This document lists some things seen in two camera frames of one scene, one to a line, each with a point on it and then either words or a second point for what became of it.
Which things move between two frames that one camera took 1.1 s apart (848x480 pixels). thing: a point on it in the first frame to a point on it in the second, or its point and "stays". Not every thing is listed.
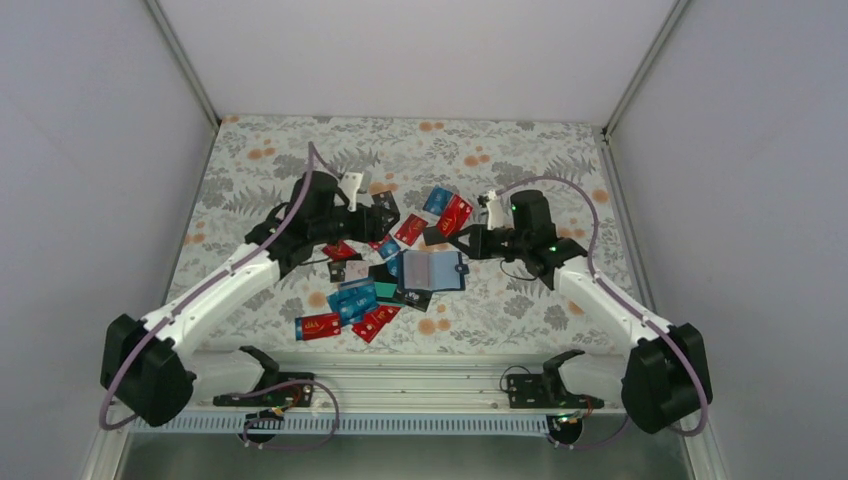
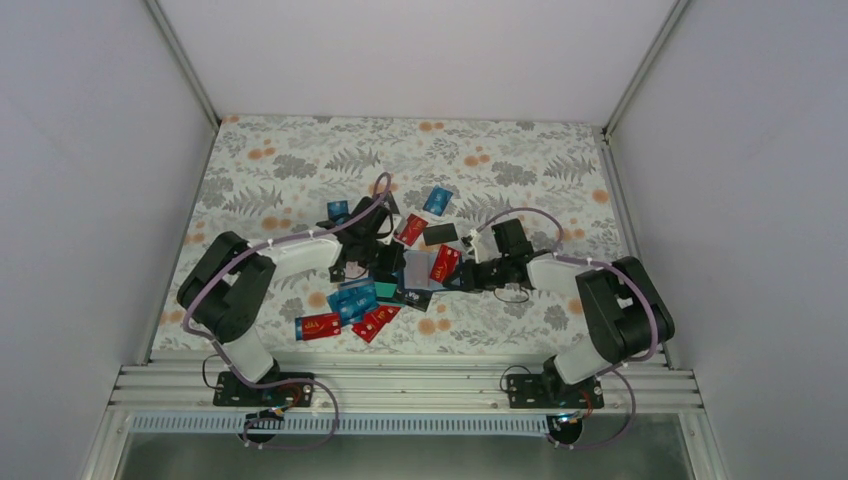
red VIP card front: [370, 325] stays
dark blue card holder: [432, 270] stays
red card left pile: [321, 326] stays
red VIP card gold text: [454, 216] to [446, 264]
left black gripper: [368, 228] to [390, 265]
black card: [432, 236] stays
